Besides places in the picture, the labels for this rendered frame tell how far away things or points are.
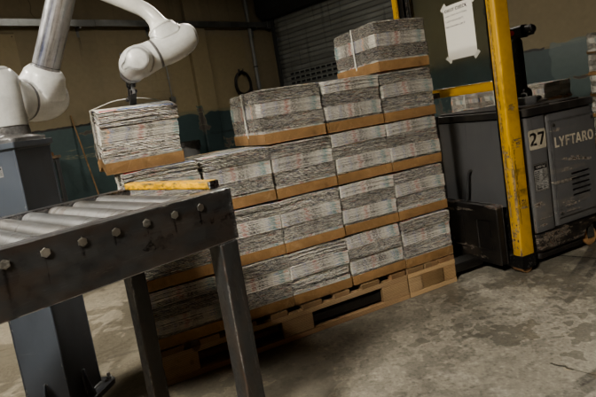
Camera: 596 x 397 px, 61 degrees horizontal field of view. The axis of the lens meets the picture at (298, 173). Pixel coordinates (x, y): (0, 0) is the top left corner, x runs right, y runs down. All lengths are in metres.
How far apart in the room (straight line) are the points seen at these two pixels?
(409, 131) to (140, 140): 1.20
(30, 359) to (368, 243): 1.41
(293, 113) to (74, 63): 7.21
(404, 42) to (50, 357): 1.94
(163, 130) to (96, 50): 7.38
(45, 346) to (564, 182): 2.46
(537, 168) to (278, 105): 1.35
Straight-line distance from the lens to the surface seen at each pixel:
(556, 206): 2.90
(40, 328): 2.10
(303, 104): 2.14
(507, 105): 2.55
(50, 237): 0.99
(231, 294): 1.20
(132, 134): 1.93
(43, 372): 2.17
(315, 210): 2.16
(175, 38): 1.81
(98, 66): 9.23
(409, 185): 2.41
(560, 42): 8.26
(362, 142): 2.27
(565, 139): 2.91
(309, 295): 2.22
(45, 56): 2.17
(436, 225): 2.55
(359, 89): 2.28
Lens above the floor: 0.94
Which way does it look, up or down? 7 degrees down
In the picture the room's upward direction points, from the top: 9 degrees counter-clockwise
